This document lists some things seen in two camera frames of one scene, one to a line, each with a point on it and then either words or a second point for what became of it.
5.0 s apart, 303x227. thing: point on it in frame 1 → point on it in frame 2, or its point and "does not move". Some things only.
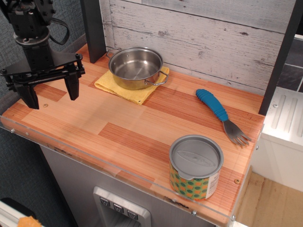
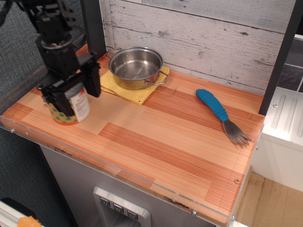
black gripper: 43,63 → 62,66
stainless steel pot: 131,68 does not move
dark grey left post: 94,29 does not move
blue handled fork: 235,134 does not move
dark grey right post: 282,56 does not move
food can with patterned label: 195,161 → 77,94
